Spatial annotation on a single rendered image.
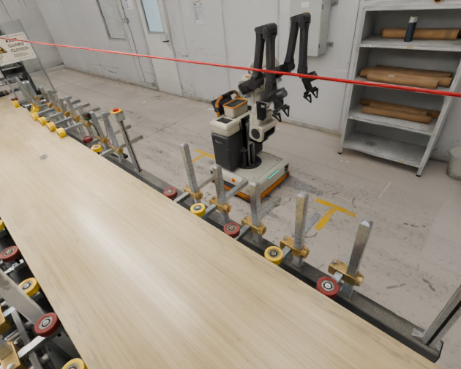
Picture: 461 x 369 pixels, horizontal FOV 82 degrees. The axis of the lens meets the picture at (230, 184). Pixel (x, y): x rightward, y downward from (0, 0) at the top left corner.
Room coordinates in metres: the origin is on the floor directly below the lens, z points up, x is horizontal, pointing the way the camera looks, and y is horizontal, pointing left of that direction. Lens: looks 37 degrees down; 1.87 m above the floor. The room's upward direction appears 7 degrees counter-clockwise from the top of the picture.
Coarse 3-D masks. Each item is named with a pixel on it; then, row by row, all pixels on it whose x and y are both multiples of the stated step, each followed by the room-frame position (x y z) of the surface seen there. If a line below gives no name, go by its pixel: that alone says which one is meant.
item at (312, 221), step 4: (316, 212) 1.02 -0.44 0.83; (312, 216) 1.00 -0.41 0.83; (316, 216) 1.00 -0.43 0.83; (320, 216) 1.01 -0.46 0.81; (308, 220) 0.97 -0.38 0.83; (312, 220) 0.97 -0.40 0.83; (316, 220) 0.98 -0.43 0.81; (308, 224) 0.95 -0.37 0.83; (312, 224) 0.95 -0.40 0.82; (308, 228) 0.92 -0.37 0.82; (284, 248) 0.82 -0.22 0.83; (288, 248) 0.81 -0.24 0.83; (284, 252) 0.79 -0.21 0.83; (288, 252) 0.79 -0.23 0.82; (284, 256) 0.77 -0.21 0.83; (284, 260) 0.77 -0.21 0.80; (280, 264) 0.75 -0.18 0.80
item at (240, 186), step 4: (244, 180) 1.38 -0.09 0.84; (240, 184) 1.34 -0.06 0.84; (244, 184) 1.35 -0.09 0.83; (232, 188) 1.31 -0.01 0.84; (236, 188) 1.30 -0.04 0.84; (240, 188) 1.32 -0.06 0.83; (228, 192) 1.28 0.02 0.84; (232, 192) 1.27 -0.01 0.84; (236, 192) 1.29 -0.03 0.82; (228, 196) 1.24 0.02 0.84; (232, 196) 1.27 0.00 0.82; (212, 204) 1.18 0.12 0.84; (208, 208) 1.16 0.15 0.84; (212, 208) 1.15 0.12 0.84; (216, 208) 1.17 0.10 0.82; (208, 212) 1.12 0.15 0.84; (212, 212) 1.15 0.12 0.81; (204, 216) 1.10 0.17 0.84
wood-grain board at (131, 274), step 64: (0, 128) 2.74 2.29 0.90; (0, 192) 1.53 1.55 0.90; (64, 192) 1.43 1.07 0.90; (128, 192) 1.34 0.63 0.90; (64, 256) 0.88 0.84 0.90; (128, 256) 0.83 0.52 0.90; (192, 256) 0.78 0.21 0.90; (256, 256) 0.73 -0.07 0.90; (64, 320) 0.56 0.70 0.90; (128, 320) 0.52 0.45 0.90; (192, 320) 0.49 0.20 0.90; (256, 320) 0.46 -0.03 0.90; (320, 320) 0.43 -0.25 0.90
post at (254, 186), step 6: (252, 186) 0.98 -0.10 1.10; (258, 186) 0.98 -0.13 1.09; (252, 192) 0.98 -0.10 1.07; (258, 192) 0.98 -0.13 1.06; (252, 198) 0.98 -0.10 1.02; (258, 198) 0.98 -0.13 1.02; (252, 204) 0.98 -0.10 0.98; (258, 204) 0.98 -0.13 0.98; (252, 210) 0.98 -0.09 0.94; (258, 210) 0.98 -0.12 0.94; (252, 216) 0.99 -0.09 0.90; (258, 216) 0.98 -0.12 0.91; (252, 222) 0.99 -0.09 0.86; (258, 222) 0.97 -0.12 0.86; (258, 240) 0.97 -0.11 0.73
